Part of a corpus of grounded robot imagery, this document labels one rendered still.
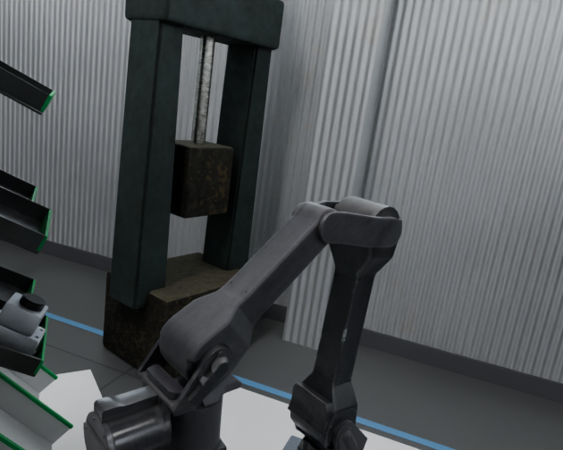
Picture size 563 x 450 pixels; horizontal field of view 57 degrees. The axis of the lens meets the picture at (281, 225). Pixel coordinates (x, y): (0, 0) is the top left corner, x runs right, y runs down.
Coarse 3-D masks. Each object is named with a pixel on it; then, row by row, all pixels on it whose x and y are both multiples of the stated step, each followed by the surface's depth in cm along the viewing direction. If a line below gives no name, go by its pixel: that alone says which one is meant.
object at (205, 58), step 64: (128, 0) 248; (192, 0) 242; (256, 0) 276; (128, 64) 254; (256, 64) 295; (128, 128) 258; (192, 128) 286; (256, 128) 309; (128, 192) 263; (192, 192) 278; (128, 256) 267; (192, 256) 339; (128, 320) 286
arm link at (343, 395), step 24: (384, 216) 60; (336, 264) 64; (360, 264) 61; (384, 264) 63; (336, 288) 64; (360, 288) 63; (336, 312) 64; (360, 312) 64; (336, 336) 64; (360, 336) 65; (336, 360) 64; (312, 384) 67; (336, 384) 65; (288, 408) 68; (312, 408) 65; (336, 408) 64; (312, 432) 66
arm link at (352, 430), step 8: (344, 424) 64; (352, 424) 65; (304, 432) 70; (336, 432) 64; (344, 432) 64; (352, 432) 66; (360, 432) 67; (312, 440) 69; (336, 440) 64; (344, 440) 65; (352, 440) 65; (360, 440) 67; (336, 448) 65; (344, 448) 65; (352, 448) 66; (360, 448) 68
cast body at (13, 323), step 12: (12, 300) 65; (24, 300) 65; (36, 300) 66; (0, 312) 64; (12, 312) 64; (24, 312) 64; (36, 312) 65; (0, 324) 64; (12, 324) 64; (24, 324) 64; (36, 324) 65; (0, 336) 64; (12, 336) 64; (24, 336) 65; (36, 336) 66; (12, 348) 65; (24, 348) 65
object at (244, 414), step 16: (224, 400) 122; (240, 400) 122; (256, 400) 123; (272, 400) 124; (224, 416) 116; (240, 416) 116; (256, 416) 117; (272, 416) 118; (288, 416) 119; (224, 432) 110; (240, 432) 111; (256, 432) 112; (272, 432) 112; (288, 432) 113; (368, 432) 117; (240, 448) 106; (256, 448) 107; (272, 448) 107; (368, 448) 111; (384, 448) 112; (400, 448) 113; (416, 448) 114
